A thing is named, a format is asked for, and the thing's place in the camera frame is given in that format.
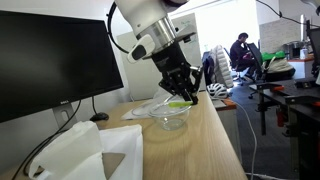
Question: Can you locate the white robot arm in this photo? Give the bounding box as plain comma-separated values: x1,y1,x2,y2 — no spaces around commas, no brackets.
112,0,203,105

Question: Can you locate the white bicycle helmet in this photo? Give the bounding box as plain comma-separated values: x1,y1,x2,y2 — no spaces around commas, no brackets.
207,83,228,99

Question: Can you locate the seated person in black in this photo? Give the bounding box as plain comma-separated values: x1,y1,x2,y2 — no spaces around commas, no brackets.
229,32,256,80

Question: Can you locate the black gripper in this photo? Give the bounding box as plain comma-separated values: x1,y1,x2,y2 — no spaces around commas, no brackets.
151,43,203,105

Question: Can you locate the yellow-green pen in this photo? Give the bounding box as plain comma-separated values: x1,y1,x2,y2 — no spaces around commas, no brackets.
168,101,193,108

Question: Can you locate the black workbench with clamps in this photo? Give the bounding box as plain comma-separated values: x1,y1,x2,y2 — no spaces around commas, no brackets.
250,78,320,180

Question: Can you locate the clear glass bowl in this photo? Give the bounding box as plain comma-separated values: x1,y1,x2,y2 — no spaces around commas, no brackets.
148,102,191,131

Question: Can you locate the black computer monitor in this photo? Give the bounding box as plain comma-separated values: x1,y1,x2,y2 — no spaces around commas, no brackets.
0,10,123,122

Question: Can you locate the white puffer jacket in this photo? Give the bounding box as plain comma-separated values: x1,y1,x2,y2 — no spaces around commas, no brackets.
210,45,233,88

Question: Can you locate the black computer mouse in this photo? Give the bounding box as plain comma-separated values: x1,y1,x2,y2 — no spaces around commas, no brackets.
90,112,109,122

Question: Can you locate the white cable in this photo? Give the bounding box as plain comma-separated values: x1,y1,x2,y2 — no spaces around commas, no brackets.
229,99,288,180

